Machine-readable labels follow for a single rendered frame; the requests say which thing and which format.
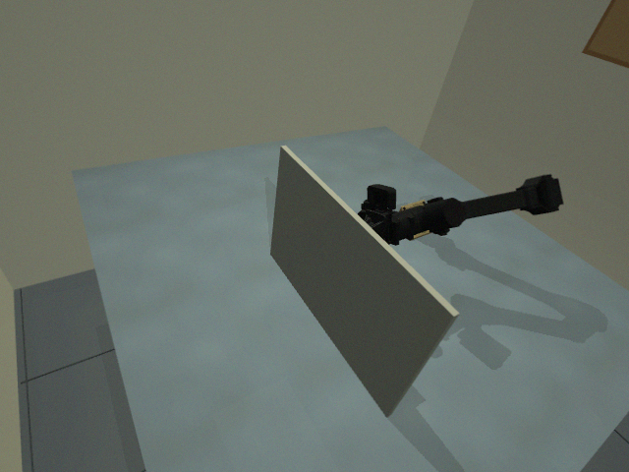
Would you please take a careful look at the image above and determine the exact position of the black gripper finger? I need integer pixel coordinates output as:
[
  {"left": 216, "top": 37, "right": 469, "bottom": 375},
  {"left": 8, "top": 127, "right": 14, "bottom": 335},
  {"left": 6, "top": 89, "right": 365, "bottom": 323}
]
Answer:
[{"left": 364, "top": 209, "right": 387, "bottom": 233}]

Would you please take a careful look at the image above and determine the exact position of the grey flat panel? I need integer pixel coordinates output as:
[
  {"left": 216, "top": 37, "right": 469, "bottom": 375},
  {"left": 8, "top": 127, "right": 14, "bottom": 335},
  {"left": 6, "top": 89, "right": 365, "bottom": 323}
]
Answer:
[{"left": 270, "top": 146, "right": 459, "bottom": 418}]

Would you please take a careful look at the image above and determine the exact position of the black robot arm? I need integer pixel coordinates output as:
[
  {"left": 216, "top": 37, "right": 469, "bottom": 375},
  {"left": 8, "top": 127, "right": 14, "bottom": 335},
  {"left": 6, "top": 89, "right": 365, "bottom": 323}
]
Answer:
[{"left": 405, "top": 175, "right": 564, "bottom": 236}]

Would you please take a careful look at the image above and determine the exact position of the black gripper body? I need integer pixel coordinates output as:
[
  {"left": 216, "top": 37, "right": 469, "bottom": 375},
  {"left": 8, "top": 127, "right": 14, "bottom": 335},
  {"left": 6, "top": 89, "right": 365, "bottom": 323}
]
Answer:
[{"left": 368, "top": 184, "right": 418, "bottom": 246}]

